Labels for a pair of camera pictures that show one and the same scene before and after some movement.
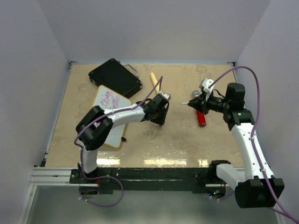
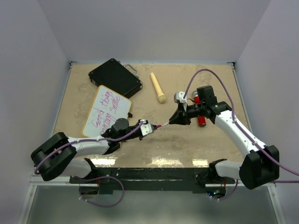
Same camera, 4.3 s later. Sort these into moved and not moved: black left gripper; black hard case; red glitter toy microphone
Moved: black left gripper
Not moved: black hard case; red glitter toy microphone
